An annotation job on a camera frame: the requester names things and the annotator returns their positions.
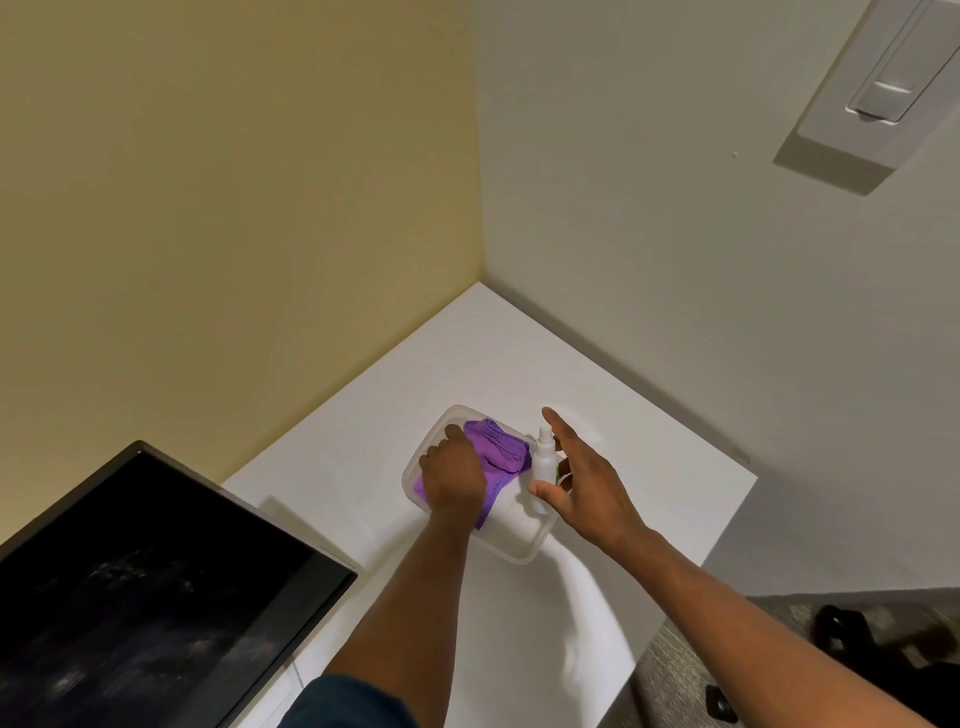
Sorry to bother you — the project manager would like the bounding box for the white wall light switch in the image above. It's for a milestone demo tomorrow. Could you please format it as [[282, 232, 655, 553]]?
[[796, 0, 960, 171]]

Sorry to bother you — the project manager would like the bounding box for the white spray bottle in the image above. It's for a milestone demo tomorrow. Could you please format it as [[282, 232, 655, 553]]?
[[529, 426, 561, 498]]

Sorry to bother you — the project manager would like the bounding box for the black bag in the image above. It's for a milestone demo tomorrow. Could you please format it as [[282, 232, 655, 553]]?
[[813, 603, 960, 728]]

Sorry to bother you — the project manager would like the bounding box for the person's right forearm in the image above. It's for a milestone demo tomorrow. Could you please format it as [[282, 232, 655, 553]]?
[[609, 527, 942, 728]]

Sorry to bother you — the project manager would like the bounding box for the black flat screen monitor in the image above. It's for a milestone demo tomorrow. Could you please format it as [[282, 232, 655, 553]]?
[[0, 441, 359, 728]]

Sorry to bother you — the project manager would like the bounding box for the person's right hand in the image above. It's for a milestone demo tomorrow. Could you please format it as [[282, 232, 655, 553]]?
[[528, 406, 650, 558]]

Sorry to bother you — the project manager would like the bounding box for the dark blue sleeve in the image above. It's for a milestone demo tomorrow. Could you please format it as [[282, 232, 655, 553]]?
[[279, 674, 419, 728]]

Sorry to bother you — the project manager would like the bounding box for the purple cleaning cloth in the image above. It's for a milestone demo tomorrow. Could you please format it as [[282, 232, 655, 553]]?
[[412, 418, 534, 531]]

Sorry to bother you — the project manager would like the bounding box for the clear plastic tray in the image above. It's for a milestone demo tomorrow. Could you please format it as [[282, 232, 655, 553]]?
[[402, 405, 565, 566]]

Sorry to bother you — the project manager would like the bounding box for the person's left forearm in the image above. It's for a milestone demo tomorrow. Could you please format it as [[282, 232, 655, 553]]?
[[324, 507, 477, 728]]

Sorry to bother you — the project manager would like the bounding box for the small black object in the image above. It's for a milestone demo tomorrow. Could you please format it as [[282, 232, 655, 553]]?
[[705, 684, 741, 726]]

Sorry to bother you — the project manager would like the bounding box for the person's left hand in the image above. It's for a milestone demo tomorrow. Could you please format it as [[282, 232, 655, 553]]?
[[418, 423, 489, 519]]

